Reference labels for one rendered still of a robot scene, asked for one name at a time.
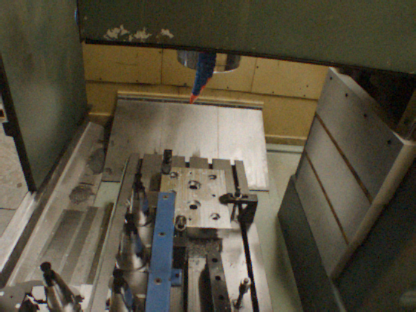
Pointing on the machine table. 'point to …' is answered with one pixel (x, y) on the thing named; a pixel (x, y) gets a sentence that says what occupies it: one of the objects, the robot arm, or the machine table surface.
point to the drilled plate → (199, 229)
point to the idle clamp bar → (217, 281)
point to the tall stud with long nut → (242, 292)
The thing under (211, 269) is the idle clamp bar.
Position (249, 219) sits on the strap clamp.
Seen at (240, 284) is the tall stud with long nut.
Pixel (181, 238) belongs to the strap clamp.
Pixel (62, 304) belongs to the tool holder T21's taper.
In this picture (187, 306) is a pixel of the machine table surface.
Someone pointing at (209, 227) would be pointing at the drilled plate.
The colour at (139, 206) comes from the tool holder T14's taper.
